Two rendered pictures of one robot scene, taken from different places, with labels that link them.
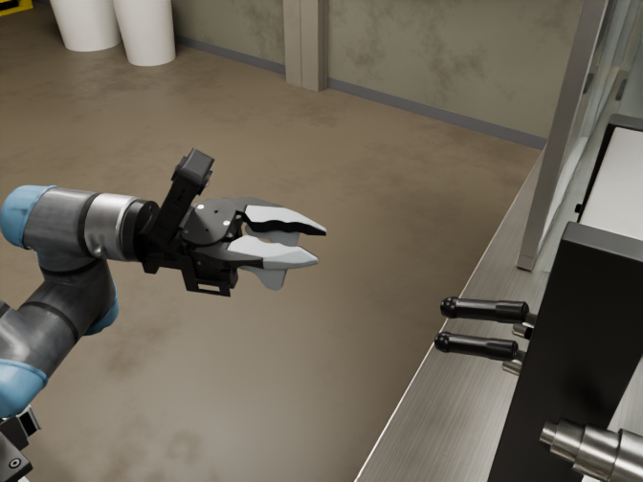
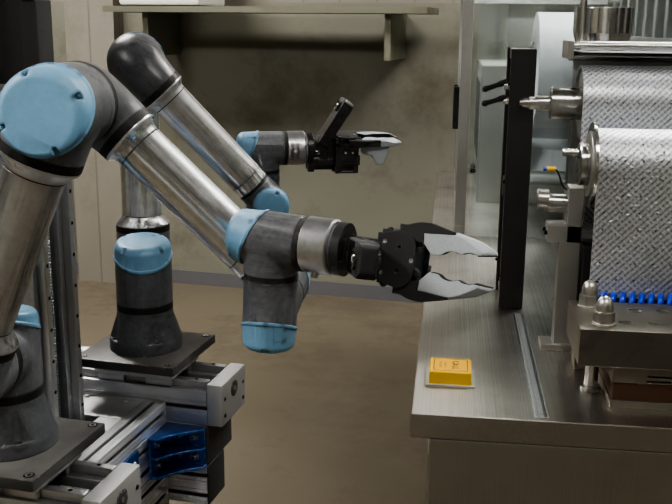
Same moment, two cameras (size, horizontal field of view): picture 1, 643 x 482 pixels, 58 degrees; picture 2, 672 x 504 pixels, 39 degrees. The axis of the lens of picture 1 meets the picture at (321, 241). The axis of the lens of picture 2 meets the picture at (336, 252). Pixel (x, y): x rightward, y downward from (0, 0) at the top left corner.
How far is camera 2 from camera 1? 172 cm
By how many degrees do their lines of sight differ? 31
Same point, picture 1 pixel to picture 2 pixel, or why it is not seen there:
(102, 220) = (297, 136)
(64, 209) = (275, 135)
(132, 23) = not seen: outside the picture
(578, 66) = (465, 97)
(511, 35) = (342, 190)
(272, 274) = (381, 153)
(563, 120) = (463, 129)
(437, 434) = (455, 274)
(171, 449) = not seen: outside the picture
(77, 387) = not seen: outside the picture
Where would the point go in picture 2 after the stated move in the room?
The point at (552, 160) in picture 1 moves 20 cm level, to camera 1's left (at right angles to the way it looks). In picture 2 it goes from (462, 155) to (398, 158)
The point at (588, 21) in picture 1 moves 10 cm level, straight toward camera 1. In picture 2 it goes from (465, 73) to (469, 75)
